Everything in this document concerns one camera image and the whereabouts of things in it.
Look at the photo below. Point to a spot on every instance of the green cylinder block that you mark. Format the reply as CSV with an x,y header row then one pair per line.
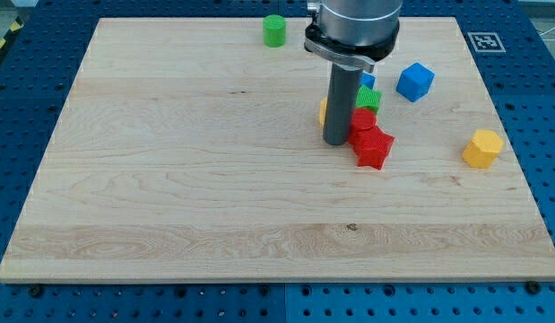
x,y
274,30

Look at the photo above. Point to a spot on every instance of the red cylinder block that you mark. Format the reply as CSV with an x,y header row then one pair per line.
x,y
362,120

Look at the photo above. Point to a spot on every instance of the yellow hexagon block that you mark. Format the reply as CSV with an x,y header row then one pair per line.
x,y
483,149

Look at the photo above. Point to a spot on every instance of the blue cube block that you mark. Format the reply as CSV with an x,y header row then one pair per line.
x,y
415,81

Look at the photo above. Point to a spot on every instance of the red star block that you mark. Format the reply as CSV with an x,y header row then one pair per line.
x,y
372,147

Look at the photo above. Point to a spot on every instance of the small blue block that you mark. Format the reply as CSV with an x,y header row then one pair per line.
x,y
368,80

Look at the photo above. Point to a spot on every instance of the black silver tool flange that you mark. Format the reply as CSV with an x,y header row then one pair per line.
x,y
353,56

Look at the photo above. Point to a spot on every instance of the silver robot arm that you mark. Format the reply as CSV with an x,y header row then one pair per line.
x,y
353,35

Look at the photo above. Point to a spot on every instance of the wooden board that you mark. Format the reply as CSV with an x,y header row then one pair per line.
x,y
187,151

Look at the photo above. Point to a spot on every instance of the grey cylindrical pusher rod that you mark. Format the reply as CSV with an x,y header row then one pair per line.
x,y
341,100

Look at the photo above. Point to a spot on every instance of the white fiducial marker tag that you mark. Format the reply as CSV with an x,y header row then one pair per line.
x,y
486,42

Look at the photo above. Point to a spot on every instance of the yellow block behind rod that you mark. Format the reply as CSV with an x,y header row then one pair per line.
x,y
322,111

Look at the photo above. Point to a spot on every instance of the green star block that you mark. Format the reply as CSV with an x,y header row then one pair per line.
x,y
368,99

